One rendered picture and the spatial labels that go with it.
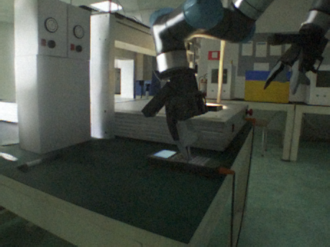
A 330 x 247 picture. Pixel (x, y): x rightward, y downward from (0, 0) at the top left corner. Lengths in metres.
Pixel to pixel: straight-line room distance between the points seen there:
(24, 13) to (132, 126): 0.51
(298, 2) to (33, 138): 5.09
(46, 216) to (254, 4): 0.63
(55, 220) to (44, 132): 0.32
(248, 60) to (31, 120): 4.67
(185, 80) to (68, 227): 0.40
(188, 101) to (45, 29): 0.47
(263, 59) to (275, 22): 0.77
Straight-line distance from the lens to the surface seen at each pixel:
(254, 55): 5.09
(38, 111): 0.74
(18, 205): 0.63
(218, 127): 0.73
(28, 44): 0.78
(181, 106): 0.54
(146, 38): 1.11
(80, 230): 0.48
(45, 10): 0.78
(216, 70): 3.53
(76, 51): 0.83
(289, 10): 5.28
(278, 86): 3.39
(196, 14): 0.47
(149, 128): 0.83
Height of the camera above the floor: 0.97
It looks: 8 degrees down
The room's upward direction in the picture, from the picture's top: 1 degrees clockwise
